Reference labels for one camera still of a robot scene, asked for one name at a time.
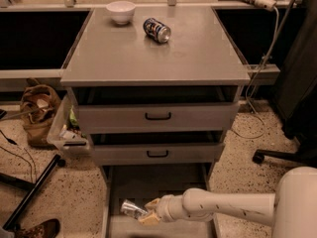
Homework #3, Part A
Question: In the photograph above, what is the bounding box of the brown canvas bag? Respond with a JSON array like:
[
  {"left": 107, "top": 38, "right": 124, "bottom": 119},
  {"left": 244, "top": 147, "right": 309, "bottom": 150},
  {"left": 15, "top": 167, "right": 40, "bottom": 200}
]
[{"left": 20, "top": 78, "right": 61, "bottom": 148}]

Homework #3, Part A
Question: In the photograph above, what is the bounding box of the brown boot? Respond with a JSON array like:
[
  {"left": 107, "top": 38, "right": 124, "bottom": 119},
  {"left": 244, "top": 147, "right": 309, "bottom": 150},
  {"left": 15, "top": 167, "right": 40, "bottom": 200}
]
[{"left": 12, "top": 218, "right": 60, "bottom": 238}]

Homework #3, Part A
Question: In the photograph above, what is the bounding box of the top grey drawer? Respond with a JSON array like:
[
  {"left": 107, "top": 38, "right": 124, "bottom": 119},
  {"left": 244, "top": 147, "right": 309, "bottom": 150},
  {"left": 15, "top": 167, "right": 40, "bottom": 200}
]
[{"left": 72, "top": 86, "right": 239, "bottom": 134}]

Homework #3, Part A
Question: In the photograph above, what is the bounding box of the bottom grey drawer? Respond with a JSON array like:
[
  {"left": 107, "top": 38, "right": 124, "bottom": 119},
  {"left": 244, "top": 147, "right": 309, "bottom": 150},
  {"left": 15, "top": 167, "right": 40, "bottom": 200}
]
[{"left": 103, "top": 164, "right": 220, "bottom": 238}]

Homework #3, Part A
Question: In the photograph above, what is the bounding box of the clear plastic bin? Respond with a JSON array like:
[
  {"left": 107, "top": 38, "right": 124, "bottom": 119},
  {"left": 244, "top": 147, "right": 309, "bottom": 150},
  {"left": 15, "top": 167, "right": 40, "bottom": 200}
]
[{"left": 47, "top": 95, "right": 89, "bottom": 155}]

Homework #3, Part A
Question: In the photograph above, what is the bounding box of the black office chair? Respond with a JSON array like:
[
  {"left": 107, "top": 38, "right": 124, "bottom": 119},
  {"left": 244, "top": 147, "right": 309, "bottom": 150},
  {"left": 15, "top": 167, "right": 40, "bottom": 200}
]
[{"left": 252, "top": 86, "right": 317, "bottom": 168}]

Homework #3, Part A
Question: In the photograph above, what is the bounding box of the grey cable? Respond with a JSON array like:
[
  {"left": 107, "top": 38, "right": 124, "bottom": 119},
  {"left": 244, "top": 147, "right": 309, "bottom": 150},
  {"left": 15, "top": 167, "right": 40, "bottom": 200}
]
[{"left": 231, "top": 6, "right": 280, "bottom": 141}]

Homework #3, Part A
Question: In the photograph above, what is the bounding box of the grey drawer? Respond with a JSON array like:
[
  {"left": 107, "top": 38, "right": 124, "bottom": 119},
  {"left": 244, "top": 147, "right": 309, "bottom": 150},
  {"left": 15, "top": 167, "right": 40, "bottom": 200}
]
[
  {"left": 72, "top": 86, "right": 239, "bottom": 134},
  {"left": 91, "top": 131, "right": 224, "bottom": 165},
  {"left": 103, "top": 164, "right": 220, "bottom": 238}
]

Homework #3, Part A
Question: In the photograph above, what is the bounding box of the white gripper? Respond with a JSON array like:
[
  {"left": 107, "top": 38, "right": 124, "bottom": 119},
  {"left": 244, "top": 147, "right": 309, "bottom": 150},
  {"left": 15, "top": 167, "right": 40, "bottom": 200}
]
[{"left": 138, "top": 194, "right": 185, "bottom": 226}]

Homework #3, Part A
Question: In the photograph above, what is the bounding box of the middle grey drawer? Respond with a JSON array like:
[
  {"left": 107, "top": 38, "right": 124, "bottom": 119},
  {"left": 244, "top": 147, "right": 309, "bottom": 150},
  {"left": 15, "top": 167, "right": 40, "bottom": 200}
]
[{"left": 91, "top": 131, "right": 224, "bottom": 165}]

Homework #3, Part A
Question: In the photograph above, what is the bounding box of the black metal stand leg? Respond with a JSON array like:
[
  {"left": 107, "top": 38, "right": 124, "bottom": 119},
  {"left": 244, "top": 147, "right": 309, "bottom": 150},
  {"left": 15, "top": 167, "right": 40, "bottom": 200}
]
[{"left": 0, "top": 155, "right": 65, "bottom": 230}]

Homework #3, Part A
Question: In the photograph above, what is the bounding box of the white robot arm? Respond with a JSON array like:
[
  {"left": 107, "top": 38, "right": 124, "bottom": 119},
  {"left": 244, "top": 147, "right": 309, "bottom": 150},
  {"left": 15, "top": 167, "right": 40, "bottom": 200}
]
[{"left": 138, "top": 167, "right": 317, "bottom": 238}]

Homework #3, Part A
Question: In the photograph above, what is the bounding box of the white ceramic bowl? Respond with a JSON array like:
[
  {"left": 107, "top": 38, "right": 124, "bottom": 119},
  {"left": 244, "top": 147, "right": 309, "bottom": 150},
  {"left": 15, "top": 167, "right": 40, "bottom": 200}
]
[{"left": 106, "top": 1, "right": 136, "bottom": 25}]

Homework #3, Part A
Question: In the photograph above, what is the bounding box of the grey drawer cabinet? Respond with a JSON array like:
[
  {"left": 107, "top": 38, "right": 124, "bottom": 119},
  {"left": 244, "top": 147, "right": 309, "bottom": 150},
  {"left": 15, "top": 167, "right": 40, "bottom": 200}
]
[{"left": 61, "top": 6, "right": 250, "bottom": 174}]

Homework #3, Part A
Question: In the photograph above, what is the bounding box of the silver redbull can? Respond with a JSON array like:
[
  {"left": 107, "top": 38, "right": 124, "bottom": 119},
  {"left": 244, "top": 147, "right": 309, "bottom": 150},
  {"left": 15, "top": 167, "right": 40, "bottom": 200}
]
[{"left": 120, "top": 199, "right": 148, "bottom": 219}]

